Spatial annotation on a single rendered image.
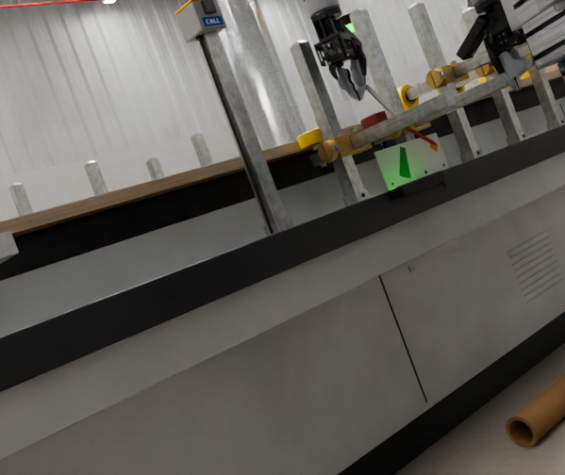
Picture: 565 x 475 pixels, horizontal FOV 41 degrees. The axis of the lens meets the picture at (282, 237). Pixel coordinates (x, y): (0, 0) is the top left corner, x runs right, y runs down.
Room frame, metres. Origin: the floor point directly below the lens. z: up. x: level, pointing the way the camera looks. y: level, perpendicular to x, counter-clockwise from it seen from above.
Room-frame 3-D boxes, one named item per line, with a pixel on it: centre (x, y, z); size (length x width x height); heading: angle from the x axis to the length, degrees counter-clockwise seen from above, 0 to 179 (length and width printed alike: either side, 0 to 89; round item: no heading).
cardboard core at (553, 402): (1.94, -0.49, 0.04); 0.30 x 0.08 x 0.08; 131
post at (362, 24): (1.97, -0.39, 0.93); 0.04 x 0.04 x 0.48; 41
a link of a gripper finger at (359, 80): (1.75, -0.29, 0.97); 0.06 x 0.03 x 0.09; 151
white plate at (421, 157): (1.94, -0.38, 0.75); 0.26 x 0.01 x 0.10; 131
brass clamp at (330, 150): (1.83, -0.22, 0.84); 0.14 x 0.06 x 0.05; 131
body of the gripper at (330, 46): (1.76, -0.27, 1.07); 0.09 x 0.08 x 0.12; 151
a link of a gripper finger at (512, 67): (1.73, -0.63, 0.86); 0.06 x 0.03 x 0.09; 41
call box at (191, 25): (1.64, 0.00, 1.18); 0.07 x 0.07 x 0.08; 41
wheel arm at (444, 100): (1.76, -0.29, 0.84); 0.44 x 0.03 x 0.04; 41
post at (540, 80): (2.46, -0.96, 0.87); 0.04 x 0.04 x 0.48; 41
